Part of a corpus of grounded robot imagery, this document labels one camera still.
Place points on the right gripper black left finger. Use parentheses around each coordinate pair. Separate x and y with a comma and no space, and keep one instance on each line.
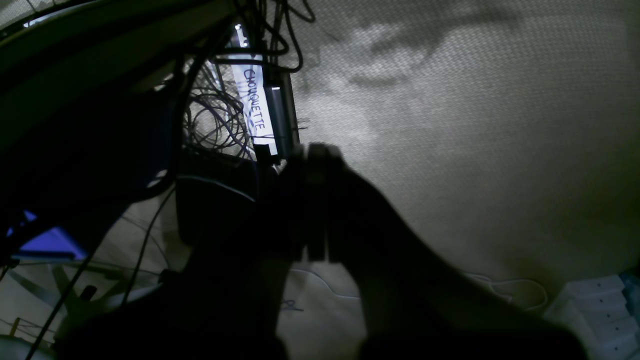
(225,304)

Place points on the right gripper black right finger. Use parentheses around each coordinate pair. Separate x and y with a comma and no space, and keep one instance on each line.
(416,306)

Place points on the white labelled power strip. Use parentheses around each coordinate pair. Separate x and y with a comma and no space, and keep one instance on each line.
(268,107)

